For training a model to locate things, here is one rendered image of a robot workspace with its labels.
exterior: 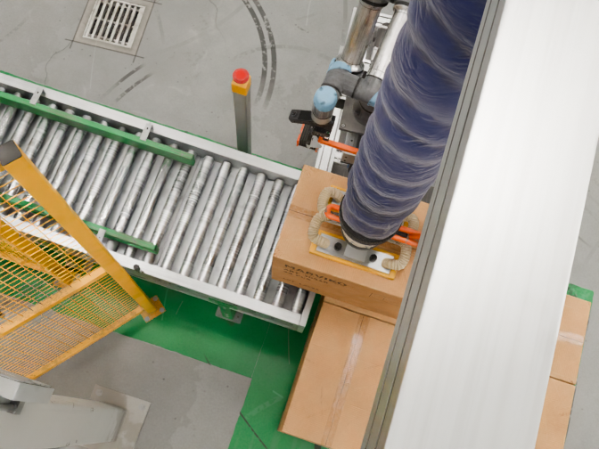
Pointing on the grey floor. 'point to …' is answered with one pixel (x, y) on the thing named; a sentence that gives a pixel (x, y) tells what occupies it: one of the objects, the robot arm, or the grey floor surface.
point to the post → (242, 97)
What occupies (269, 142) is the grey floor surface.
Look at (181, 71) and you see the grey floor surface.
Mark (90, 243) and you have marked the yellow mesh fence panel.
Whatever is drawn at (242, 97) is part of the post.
